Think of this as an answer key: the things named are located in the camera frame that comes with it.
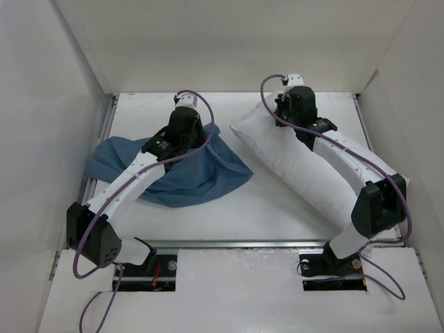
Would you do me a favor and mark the blue pillowcase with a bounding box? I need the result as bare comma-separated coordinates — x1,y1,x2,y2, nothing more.
84,127,253,208

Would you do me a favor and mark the white pillow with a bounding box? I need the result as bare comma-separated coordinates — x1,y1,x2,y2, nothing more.
230,103,357,232

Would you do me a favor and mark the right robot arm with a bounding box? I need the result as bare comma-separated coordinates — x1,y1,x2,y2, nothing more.
275,85,407,273

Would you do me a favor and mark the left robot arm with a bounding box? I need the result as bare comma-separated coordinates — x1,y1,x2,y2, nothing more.
67,106,210,275

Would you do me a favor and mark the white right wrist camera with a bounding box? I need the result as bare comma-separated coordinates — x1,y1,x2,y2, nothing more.
281,74,305,87

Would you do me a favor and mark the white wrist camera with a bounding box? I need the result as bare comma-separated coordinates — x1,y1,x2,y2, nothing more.
281,74,305,87
173,93,198,110

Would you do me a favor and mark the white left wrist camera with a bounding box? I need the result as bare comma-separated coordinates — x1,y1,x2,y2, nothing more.
173,93,198,110

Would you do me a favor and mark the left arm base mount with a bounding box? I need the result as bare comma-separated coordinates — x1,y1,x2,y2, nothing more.
117,253,178,292

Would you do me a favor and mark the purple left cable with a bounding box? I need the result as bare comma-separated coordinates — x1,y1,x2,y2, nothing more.
71,89,216,330

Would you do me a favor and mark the purple cable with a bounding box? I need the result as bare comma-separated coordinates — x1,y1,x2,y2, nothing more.
259,73,413,301
71,89,216,330

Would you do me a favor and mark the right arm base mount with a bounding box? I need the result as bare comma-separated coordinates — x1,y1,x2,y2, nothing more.
297,253,367,291

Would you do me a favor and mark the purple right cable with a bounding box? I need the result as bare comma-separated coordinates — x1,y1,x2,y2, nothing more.
259,73,413,301

